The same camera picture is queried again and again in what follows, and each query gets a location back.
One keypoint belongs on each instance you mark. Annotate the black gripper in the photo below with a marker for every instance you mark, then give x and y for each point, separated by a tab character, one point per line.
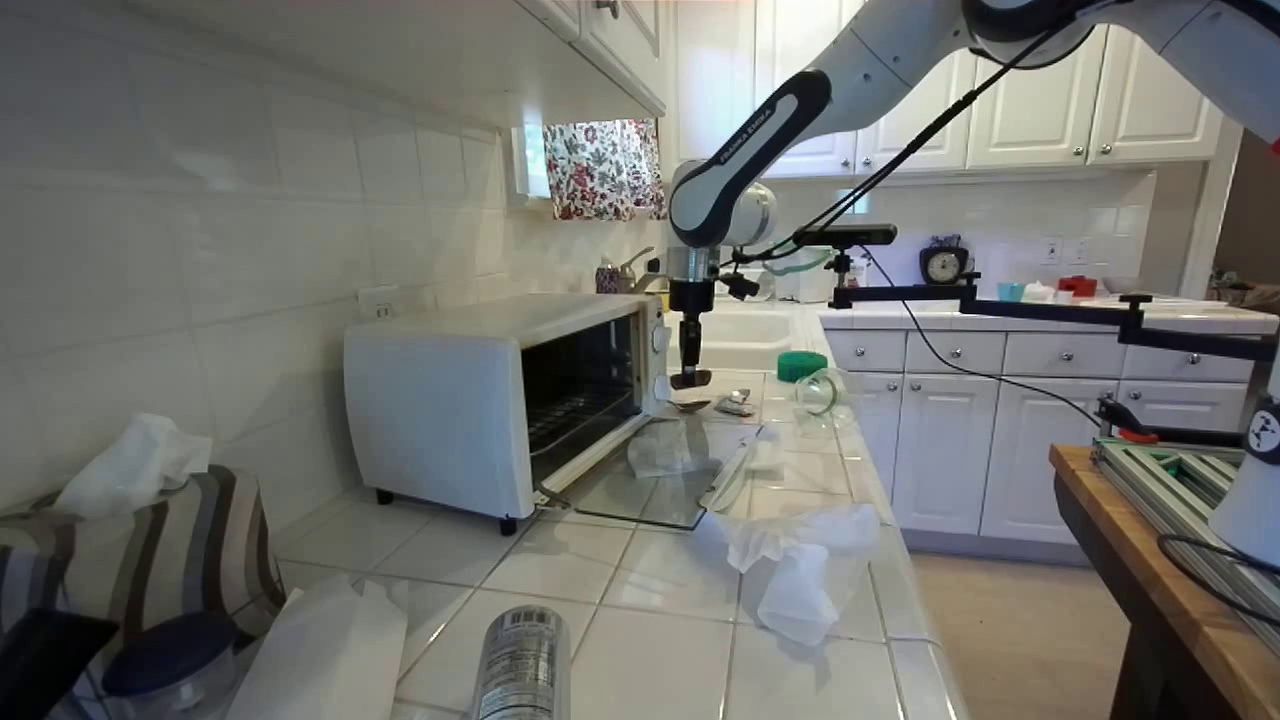
695	303

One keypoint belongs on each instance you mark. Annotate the glass oven door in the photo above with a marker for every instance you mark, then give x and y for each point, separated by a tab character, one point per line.
652	486

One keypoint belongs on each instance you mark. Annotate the white toaster oven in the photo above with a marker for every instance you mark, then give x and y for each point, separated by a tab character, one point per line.
426	402

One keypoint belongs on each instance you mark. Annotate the white cabinet above oven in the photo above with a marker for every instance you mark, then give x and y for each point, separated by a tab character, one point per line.
600	42

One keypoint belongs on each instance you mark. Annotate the metal spoon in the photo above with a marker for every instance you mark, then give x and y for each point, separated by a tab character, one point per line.
736	402

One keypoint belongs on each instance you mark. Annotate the white sink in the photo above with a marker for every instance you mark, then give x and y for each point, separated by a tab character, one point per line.
761	335

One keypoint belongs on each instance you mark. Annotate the metal faucet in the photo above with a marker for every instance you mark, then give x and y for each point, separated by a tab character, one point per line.
624	273

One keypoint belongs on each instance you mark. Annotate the clear glass jar green band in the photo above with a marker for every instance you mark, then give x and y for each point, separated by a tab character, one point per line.
821	393

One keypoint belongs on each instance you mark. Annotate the floral curtain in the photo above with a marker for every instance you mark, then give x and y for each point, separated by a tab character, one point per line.
600	169

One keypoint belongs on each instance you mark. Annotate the large crumpled white plastic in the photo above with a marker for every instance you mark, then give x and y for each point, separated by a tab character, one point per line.
801	575

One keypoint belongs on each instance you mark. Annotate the small black clock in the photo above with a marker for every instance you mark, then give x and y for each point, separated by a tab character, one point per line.
947	260

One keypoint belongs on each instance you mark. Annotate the white base cabinets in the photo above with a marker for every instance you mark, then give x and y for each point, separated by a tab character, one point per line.
962	443

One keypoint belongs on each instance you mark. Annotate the teal cup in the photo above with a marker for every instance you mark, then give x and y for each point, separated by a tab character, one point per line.
1013	288

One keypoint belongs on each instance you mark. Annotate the aluminium foil roll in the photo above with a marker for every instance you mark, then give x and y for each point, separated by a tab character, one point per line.
523	667

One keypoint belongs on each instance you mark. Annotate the small red item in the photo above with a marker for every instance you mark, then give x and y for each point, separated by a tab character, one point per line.
1076	284

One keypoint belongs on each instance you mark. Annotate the orange black clamp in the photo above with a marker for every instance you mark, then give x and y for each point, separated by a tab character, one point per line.
1125	420

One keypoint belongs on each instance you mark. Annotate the white plastic bag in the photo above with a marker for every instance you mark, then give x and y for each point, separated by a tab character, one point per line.
321	660

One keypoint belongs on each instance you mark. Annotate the wooden side table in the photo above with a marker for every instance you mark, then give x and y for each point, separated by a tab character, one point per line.
1185	502

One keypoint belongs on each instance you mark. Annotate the striped fabric bag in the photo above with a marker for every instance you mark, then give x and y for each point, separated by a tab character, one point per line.
202	560

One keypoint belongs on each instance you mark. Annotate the crumpled white paper towel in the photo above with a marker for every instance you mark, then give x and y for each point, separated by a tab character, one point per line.
133	465

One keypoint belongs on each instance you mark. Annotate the dark blue cap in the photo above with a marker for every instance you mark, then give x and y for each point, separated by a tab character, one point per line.
180	653

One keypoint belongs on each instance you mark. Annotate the black fabric item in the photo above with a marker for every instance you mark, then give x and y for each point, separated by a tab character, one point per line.
46	667

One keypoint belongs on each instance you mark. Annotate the black stereo camera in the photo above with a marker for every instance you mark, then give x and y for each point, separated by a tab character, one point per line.
851	234

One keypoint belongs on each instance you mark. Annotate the black camera boom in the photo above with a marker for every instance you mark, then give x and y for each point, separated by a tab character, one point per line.
1054	310

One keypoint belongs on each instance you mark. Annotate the white wall cabinets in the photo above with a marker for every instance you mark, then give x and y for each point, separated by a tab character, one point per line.
1042	104

